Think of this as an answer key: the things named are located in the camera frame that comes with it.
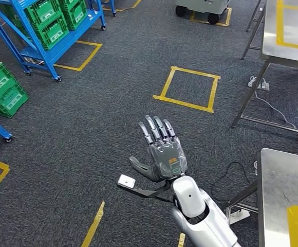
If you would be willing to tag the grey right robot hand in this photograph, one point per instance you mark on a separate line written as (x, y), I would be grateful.
(167, 156)

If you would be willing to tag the stainless steel workbench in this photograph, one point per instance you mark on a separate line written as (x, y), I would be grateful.
(280, 187)

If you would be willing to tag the white power strip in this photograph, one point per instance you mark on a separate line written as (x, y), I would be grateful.
(238, 217)
(263, 85)

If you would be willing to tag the white wheeled cart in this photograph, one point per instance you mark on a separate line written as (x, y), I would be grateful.
(203, 5)

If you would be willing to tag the stainless steel table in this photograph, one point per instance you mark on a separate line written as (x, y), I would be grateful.
(269, 41)

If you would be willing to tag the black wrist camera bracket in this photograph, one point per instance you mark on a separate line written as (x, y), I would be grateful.
(149, 193)

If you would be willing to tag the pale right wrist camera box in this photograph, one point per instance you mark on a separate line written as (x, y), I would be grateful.
(126, 181)

